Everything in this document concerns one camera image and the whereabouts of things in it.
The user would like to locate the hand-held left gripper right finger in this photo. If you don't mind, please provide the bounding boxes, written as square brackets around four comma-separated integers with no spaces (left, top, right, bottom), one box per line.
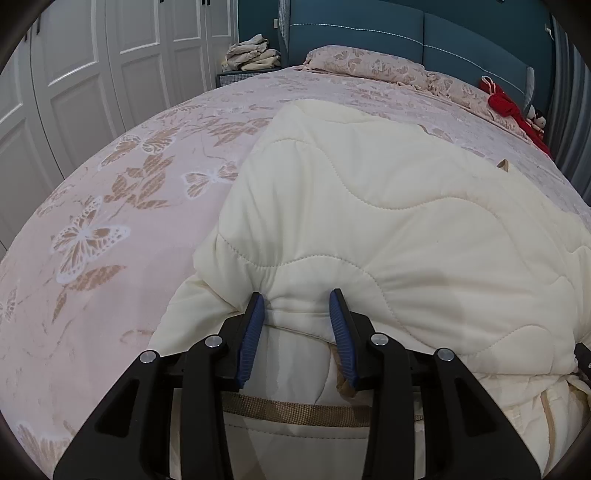
[328,288,541,480]

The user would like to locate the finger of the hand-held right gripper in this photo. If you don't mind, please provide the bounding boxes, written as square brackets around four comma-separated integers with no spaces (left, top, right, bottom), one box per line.
[574,344,591,384]

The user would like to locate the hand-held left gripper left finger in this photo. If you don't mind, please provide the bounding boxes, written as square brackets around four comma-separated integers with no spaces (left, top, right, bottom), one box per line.
[53,292,267,480]

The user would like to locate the pile of folded cream clothes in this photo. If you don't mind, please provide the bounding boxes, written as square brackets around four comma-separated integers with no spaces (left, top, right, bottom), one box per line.
[225,34,282,72]

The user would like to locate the pink butterfly bedspread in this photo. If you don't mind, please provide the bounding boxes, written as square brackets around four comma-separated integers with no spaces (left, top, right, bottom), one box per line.
[0,65,591,480]

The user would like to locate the small doll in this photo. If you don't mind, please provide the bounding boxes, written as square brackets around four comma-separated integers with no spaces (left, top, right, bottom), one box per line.
[526,106,549,137]

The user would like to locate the grey curtain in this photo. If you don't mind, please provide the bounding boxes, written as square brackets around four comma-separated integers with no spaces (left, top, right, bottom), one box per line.
[549,14,591,208]

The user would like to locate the grey nightstand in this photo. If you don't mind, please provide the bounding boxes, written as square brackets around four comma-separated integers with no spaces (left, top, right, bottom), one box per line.
[216,69,262,89]

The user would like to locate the red cloth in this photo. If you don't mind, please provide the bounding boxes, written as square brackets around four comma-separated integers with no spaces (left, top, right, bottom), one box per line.
[478,76,552,155]

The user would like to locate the pink patterned pillow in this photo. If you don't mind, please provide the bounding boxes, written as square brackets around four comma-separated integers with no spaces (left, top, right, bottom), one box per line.
[293,45,532,139]

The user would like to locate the blue padded headboard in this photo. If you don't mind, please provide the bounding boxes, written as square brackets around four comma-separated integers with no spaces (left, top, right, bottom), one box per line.
[238,0,555,116]

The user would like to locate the white panelled wardrobe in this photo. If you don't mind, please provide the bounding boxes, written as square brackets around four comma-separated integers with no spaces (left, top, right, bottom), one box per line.
[0,0,238,252]

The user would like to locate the grey mesh bed rail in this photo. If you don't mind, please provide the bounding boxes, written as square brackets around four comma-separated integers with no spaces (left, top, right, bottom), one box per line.
[276,0,293,68]
[523,67,536,114]

